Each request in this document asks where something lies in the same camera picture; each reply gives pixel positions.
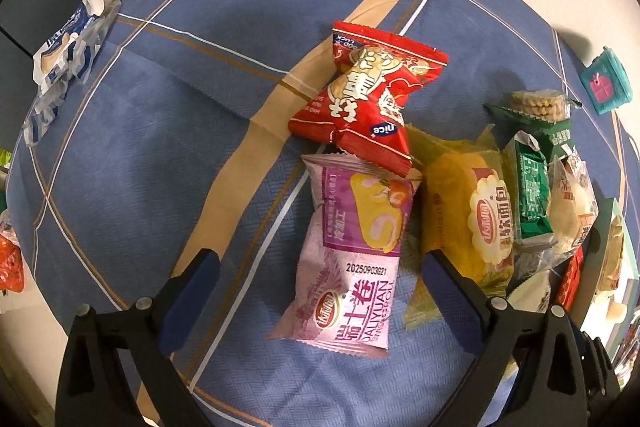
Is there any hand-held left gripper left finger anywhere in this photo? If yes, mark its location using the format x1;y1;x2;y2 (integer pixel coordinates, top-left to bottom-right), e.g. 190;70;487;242
55;248;221;427

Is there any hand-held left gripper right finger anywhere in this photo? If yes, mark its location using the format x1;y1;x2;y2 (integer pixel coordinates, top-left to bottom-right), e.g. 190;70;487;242
421;249;588;427

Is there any yellow bread packet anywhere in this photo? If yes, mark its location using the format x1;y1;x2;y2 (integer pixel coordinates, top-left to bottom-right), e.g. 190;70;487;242
404;124;516;333

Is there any pink swiss roll packet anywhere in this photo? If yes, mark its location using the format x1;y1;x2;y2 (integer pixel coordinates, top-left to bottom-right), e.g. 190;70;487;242
267;153;423;359

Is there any light green tray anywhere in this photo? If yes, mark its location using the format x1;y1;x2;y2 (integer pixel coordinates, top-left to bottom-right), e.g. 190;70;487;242
580;197;638;323

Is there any clear white bun packet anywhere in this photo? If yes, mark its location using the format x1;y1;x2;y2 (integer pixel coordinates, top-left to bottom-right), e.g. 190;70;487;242
545;152;599;253
505;269;553;313

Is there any red and white snack packet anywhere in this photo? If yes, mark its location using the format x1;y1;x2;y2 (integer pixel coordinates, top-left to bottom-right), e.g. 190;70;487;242
555;247;585;313

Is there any small green snack packet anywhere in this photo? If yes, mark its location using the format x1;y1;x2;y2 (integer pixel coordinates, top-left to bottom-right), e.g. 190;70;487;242
502;132;558;248

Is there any blue plaid tablecloth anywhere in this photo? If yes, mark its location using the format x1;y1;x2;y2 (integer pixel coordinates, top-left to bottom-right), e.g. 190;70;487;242
5;0;631;427

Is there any yellow packet in tray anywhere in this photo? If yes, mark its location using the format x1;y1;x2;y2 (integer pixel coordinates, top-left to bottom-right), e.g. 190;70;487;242
597;214;626;293

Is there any orange snack packet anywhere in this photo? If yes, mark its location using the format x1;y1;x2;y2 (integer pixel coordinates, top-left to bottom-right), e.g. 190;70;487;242
0;207;26;295

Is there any green cracker packet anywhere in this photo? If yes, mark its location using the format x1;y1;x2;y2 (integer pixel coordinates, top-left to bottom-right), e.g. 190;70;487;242
484;90;583;162

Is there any teal toy box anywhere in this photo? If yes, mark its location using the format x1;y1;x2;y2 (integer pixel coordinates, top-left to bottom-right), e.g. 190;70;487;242
580;47;633;115

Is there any blue and white snack packet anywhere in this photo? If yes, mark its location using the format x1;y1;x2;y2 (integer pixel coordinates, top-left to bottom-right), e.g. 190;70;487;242
22;0;123;148

